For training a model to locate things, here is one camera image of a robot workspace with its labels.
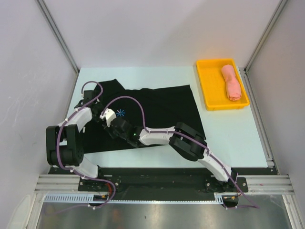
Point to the rolled pink t-shirt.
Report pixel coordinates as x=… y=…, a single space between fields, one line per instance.
x=233 y=89

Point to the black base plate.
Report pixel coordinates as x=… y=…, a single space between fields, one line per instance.
x=168 y=184

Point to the right aluminium frame post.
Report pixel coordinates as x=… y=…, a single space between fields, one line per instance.
x=266 y=33

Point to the white slotted cable duct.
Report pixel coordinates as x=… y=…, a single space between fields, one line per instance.
x=98 y=199

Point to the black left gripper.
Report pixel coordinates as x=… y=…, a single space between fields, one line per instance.
x=98 y=103

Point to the yellow plastic tray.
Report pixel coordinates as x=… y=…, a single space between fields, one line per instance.
x=213 y=85

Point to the black t-shirt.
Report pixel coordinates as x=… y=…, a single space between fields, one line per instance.
x=154 y=108

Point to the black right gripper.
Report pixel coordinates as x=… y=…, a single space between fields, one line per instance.
x=109 y=130

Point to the aluminium frame post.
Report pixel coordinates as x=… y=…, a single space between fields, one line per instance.
x=266 y=33
x=57 y=34

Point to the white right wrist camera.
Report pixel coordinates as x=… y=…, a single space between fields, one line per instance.
x=108 y=115

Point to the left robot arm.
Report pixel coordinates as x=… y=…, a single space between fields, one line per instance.
x=64 y=144

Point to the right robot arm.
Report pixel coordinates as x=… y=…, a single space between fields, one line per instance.
x=187 y=142

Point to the left aluminium frame post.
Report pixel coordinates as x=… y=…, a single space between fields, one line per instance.
x=57 y=34

